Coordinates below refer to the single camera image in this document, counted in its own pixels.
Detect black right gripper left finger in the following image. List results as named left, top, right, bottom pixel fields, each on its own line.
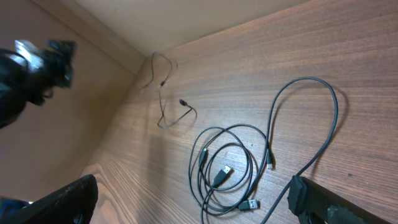
left=1, top=174, right=98, bottom=224

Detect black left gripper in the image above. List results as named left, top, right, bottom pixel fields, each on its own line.
left=27, top=40, right=76, bottom=106

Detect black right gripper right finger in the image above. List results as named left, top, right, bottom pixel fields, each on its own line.
left=287, top=175, right=389, bottom=224

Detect thick black USB cable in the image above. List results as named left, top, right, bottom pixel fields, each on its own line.
left=188, top=77, right=339, bottom=224

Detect thin black USB cable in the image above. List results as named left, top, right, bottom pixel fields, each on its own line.
left=188, top=123, right=274, bottom=217

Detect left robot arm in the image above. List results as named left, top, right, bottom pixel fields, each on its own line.
left=1, top=40, right=77, bottom=128

